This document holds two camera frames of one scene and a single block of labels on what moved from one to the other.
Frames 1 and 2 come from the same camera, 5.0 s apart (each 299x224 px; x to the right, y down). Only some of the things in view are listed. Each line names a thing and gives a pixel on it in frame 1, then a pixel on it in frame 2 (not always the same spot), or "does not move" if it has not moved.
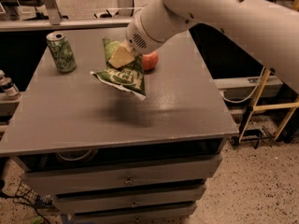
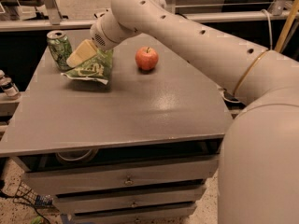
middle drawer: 120,200 does not move
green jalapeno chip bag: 130,77 to 93,74
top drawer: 121,176 does not move
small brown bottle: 7,86 does not move
